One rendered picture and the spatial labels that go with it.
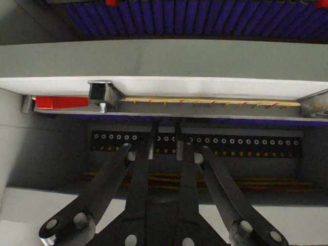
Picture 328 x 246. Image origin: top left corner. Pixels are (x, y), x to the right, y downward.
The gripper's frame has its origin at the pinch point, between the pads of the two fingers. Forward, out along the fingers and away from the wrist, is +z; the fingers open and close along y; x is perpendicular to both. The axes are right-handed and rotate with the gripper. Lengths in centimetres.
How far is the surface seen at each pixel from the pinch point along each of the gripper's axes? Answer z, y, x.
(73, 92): -0.2, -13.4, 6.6
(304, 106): -1.2, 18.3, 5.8
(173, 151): 8.4, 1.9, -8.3
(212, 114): -0.5, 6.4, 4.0
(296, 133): 10.4, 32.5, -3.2
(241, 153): 8.3, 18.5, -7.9
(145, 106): 0.2, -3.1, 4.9
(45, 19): 8.6, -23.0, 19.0
